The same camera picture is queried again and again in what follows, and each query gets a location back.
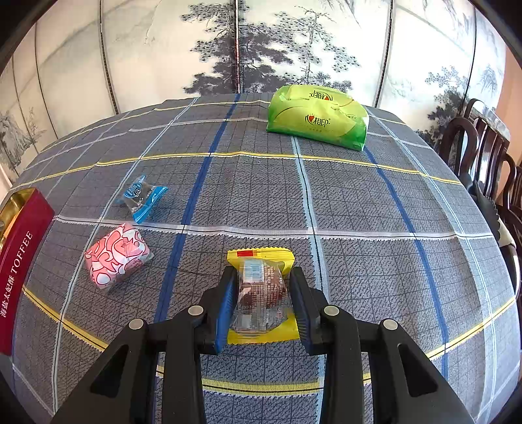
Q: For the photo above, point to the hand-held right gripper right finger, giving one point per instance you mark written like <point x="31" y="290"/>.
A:
<point x="304" y="314"/>

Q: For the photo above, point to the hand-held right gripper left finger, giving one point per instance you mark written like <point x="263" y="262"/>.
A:
<point x="222" y="314"/>

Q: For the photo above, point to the yellow packet with brown cake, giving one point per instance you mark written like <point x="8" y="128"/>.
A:
<point x="261" y="285"/>

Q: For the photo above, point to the red tin box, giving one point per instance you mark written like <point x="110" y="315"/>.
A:
<point x="22" y="265"/>

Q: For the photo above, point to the grey plaid tablecloth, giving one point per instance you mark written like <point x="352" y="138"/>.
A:
<point x="367" y="228"/>

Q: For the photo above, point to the pink white patterned snack packet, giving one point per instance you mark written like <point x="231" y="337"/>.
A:
<point x="118" y="255"/>

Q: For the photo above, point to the blue wrapped candy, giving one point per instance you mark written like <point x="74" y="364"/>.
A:
<point x="140" y="197"/>

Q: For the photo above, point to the green tissue pack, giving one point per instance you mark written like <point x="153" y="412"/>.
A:
<point x="314" y="118"/>

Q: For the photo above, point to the dark wooden chair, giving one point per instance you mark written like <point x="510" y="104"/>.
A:
<point x="473" y="142"/>
<point x="512" y="191"/>

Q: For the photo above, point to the painted folding screen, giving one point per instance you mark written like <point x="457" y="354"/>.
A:
<point x="163" y="53"/>

